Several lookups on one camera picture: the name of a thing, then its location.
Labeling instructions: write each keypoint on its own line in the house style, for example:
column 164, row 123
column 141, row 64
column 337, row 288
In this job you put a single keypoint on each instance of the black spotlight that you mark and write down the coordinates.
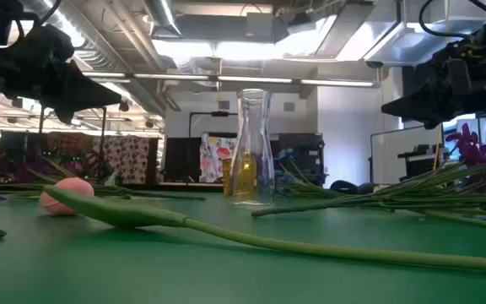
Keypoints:
column 149, row 123
column 123, row 105

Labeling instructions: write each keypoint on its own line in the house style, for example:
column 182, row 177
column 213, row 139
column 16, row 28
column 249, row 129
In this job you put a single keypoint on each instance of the white floral cloth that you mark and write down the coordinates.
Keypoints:
column 213, row 156

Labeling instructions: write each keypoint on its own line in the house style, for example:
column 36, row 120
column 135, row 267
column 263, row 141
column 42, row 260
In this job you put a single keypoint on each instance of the polka dot cloth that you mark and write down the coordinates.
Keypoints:
column 129, row 158

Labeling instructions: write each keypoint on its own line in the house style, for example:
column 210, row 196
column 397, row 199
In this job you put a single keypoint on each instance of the black frame with device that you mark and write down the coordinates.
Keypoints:
column 219, row 113

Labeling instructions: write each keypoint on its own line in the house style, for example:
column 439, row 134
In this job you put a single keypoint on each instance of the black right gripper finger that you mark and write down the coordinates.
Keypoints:
column 428, row 103

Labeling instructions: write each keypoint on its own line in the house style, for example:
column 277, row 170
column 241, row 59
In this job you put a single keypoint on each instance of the black desk with equipment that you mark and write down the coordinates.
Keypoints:
column 420, row 162

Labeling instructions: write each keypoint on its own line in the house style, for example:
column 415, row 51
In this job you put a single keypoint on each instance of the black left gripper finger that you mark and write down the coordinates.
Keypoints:
column 78, row 90

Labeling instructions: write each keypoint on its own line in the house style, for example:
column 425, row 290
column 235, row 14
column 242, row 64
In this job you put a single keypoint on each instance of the green table mat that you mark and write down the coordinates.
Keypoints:
column 243, row 283

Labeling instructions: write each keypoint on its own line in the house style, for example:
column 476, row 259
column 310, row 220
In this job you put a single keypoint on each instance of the black stand frame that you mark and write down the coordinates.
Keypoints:
column 102, row 143

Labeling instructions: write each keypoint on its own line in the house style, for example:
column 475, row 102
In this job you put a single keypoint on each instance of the yellow glass vase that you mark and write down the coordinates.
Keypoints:
column 227, row 177

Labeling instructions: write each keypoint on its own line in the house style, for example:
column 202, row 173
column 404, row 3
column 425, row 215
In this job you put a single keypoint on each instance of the glass board panel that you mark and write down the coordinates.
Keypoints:
column 395, row 152

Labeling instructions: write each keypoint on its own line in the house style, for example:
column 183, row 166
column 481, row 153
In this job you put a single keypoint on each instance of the orange patterned cloth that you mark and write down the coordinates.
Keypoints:
column 68, row 145

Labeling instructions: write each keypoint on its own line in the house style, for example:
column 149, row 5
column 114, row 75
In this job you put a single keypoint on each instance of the silver spiral ventilation duct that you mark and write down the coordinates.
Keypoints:
column 95, row 57
column 163, row 17

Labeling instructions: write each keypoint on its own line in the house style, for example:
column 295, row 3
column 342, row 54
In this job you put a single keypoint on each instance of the black bag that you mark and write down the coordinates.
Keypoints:
column 344, row 186

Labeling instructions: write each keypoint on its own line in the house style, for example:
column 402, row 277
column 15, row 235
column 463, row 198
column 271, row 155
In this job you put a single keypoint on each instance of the purple orchid spray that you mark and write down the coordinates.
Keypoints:
column 352, row 202
column 163, row 195

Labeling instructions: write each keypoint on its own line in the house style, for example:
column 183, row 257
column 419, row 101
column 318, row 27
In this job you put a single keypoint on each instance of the pink artificial tulip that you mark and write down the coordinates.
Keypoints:
column 63, row 194

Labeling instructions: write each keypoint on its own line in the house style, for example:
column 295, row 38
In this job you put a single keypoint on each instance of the black partition panel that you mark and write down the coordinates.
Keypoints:
column 181, row 160

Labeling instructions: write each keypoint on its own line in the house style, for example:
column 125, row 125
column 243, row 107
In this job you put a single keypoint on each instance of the long ceiling strip light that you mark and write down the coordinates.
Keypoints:
column 251, row 79

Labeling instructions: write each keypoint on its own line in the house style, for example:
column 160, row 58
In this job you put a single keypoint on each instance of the clear glass vase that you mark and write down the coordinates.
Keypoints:
column 253, row 101

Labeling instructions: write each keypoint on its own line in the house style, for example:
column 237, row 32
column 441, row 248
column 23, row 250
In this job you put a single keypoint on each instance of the black equipment rack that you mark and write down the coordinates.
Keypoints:
column 310, row 148

